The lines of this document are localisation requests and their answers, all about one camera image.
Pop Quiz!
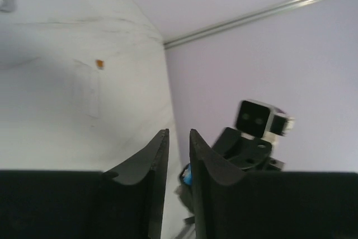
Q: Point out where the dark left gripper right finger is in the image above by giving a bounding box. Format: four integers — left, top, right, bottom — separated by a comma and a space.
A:
189, 129, 357, 238

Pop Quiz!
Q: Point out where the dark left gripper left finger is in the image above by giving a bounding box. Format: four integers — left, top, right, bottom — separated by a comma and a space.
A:
1, 129, 169, 238

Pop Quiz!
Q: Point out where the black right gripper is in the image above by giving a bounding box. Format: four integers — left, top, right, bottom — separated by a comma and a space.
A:
212, 128, 285, 171

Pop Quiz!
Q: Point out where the blue blade fuse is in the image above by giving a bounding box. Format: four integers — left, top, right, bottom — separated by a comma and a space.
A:
181, 163, 192, 186

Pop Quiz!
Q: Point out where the clear fuse box cover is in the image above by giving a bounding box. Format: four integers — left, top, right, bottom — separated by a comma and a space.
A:
72, 60, 100, 118

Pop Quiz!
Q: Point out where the small orange blade fuse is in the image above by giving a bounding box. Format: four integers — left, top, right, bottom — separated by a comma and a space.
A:
95, 59, 105, 70

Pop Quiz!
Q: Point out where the aluminium frame rail right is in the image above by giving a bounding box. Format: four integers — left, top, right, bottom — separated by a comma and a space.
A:
163, 0, 324, 50

